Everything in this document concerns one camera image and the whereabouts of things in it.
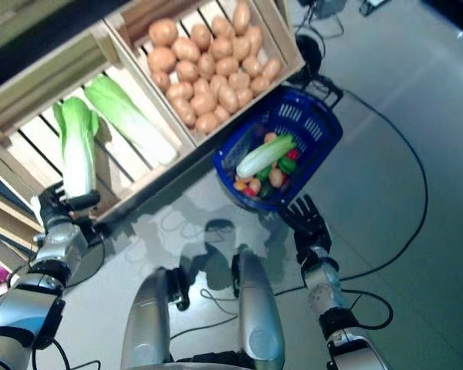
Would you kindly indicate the napa cabbage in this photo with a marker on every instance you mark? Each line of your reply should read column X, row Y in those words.
column 139, row 131
column 77, row 154
column 262, row 156

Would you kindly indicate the black round base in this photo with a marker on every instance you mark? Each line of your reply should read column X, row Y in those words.
column 308, row 48

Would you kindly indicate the green bell pepper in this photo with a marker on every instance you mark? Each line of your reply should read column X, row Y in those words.
column 287, row 165

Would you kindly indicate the small red pepper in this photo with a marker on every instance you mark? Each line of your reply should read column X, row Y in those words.
column 292, row 155

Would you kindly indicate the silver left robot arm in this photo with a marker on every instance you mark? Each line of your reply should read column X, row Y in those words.
column 58, row 243

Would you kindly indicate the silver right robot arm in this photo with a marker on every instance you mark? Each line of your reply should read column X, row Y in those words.
column 351, row 347

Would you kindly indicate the brown potato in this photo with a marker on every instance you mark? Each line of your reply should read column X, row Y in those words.
column 184, row 109
column 161, row 80
column 272, row 69
column 203, row 103
column 221, row 26
column 163, row 32
column 206, row 122
column 161, row 59
column 227, row 96
column 259, row 85
column 254, row 38
column 227, row 66
column 218, row 83
column 200, row 86
column 206, row 64
column 201, row 37
column 221, row 47
column 179, row 90
column 185, row 49
column 221, row 114
column 252, row 65
column 187, row 70
column 239, row 80
column 241, row 48
column 244, row 97
column 242, row 17

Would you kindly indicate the silver right robot leg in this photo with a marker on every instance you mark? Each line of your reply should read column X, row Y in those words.
column 258, row 308

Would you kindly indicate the tall wooden display shelf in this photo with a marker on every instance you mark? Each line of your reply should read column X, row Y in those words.
column 4, row 216

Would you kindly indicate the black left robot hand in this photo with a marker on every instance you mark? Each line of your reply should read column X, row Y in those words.
column 56, row 210

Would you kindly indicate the blue plastic shopping basket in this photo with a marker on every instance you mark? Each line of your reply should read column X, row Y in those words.
column 316, row 127

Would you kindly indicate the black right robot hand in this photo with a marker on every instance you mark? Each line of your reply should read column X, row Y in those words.
column 310, row 227

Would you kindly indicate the silver robot leg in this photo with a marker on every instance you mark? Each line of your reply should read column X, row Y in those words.
column 258, row 308
column 146, row 316

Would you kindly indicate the silver left robot leg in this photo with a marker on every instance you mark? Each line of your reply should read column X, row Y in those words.
column 146, row 316

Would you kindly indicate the small orange round vegetable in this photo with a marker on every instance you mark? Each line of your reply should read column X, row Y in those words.
column 271, row 136
column 254, row 186
column 276, row 175

